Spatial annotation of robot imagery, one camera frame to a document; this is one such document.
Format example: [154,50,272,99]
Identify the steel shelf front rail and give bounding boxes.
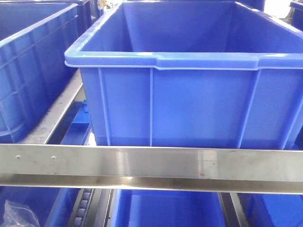
[0,144,303,194]

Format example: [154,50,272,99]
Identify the blue bin left on shelf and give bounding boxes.
[0,0,89,143]

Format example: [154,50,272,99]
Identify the clear plastic bag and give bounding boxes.
[0,200,40,227]

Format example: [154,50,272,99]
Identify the blue bin lower centre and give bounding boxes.
[110,190,226,227]

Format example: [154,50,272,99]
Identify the large blue bin on shelf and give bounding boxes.
[65,0,303,149]

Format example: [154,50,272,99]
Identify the blue bin lower left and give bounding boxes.
[0,186,80,227]

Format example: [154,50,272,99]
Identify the blue bin lower right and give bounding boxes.
[238,193,303,227]

